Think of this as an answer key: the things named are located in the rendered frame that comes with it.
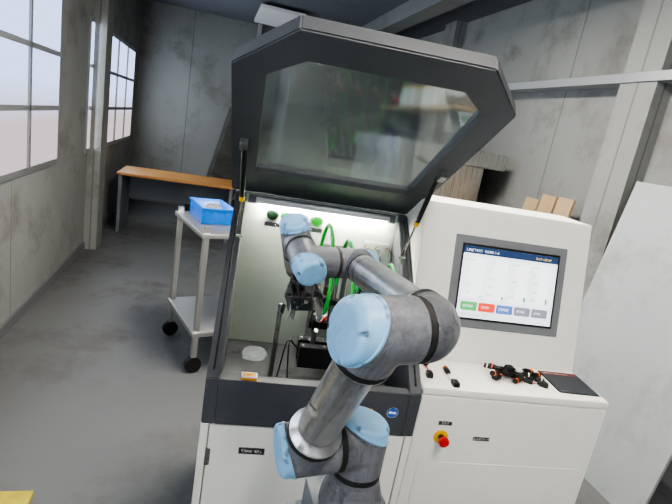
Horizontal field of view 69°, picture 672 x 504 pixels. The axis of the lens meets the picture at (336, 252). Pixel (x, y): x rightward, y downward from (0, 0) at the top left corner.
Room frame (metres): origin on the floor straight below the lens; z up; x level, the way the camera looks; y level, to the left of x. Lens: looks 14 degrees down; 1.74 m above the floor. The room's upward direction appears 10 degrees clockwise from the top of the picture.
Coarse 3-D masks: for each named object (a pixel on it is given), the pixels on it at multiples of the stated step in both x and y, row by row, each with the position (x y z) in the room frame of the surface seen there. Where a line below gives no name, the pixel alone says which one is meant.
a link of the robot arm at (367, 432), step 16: (352, 416) 0.97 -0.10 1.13; (368, 416) 0.99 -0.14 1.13; (352, 432) 0.94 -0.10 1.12; (368, 432) 0.93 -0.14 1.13; (384, 432) 0.95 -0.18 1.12; (352, 448) 0.92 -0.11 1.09; (368, 448) 0.93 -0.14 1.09; (384, 448) 0.96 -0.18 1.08; (352, 464) 0.92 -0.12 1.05; (368, 464) 0.93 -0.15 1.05; (352, 480) 0.93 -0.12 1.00; (368, 480) 0.94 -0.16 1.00
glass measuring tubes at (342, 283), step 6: (330, 246) 1.90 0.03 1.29; (336, 246) 1.92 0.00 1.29; (342, 246) 1.94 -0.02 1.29; (324, 282) 1.93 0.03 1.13; (342, 282) 1.92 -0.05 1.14; (324, 288) 1.91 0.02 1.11; (342, 288) 1.92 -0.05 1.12; (324, 294) 1.91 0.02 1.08; (342, 294) 1.92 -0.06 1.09; (330, 306) 1.91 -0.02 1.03; (312, 312) 1.90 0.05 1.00; (312, 318) 1.90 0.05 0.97; (324, 324) 1.90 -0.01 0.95
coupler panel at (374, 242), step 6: (366, 234) 1.96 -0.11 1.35; (372, 234) 1.96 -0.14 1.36; (378, 234) 1.97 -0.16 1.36; (366, 240) 1.96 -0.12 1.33; (372, 240) 1.96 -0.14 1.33; (378, 240) 1.97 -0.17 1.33; (384, 240) 1.97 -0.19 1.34; (390, 240) 1.98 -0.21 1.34; (360, 246) 1.96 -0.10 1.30; (366, 246) 1.94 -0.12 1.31; (372, 246) 1.96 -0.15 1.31; (378, 246) 1.97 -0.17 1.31; (384, 246) 1.97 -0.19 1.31; (390, 246) 1.98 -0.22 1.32; (384, 252) 1.98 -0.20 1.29; (384, 258) 1.98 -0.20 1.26; (384, 264) 1.98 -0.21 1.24
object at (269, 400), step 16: (224, 384) 1.34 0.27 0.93; (240, 384) 1.35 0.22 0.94; (256, 384) 1.36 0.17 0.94; (272, 384) 1.37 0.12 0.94; (288, 384) 1.38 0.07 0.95; (304, 384) 1.40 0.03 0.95; (224, 400) 1.35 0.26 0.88; (240, 400) 1.35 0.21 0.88; (256, 400) 1.36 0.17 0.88; (272, 400) 1.37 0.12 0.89; (288, 400) 1.38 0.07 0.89; (304, 400) 1.39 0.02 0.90; (368, 400) 1.43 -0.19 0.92; (384, 400) 1.44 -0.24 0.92; (400, 400) 1.45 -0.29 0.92; (224, 416) 1.35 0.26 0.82; (240, 416) 1.36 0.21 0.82; (256, 416) 1.36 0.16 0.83; (272, 416) 1.37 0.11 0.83; (288, 416) 1.38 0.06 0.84; (384, 416) 1.44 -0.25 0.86; (400, 416) 1.45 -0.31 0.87; (400, 432) 1.45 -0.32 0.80
